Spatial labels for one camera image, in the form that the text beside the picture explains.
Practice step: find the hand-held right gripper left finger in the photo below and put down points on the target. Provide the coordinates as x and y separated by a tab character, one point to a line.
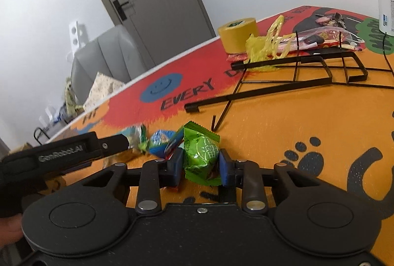
177	167

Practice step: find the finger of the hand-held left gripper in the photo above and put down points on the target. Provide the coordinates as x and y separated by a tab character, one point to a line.
114	144

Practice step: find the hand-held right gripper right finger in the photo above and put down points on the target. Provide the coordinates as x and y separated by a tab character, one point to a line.
226	170

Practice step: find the brown cardboard box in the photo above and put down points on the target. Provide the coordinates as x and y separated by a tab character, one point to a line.
23	148

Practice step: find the green candy packet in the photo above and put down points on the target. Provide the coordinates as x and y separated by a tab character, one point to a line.
200	155

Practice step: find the person's left hand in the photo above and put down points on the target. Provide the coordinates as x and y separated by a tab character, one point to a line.
9	229

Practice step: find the round cookie packet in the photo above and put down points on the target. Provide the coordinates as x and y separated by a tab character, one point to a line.
135	133

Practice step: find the blue and red snack packet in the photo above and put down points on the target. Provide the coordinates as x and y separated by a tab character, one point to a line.
160	139

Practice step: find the beige patterned cushion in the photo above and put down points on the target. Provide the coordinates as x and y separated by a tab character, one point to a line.
101	87

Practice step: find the grey upholstered chair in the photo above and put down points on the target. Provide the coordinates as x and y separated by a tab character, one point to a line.
104	56

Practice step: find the red sachet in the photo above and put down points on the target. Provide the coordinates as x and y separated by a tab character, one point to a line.
237	57

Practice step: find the white perforated rack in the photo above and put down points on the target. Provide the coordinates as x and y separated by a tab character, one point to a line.
75	32

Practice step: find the yellow plastic bag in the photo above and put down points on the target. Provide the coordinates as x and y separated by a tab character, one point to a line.
258	50

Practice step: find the yellow tape roll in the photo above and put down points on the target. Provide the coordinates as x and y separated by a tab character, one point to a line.
237	35

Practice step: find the clear plastic bag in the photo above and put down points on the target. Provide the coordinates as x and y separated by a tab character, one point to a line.
326	38

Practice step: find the bunch of keys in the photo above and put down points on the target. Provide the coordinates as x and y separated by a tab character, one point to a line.
329	19

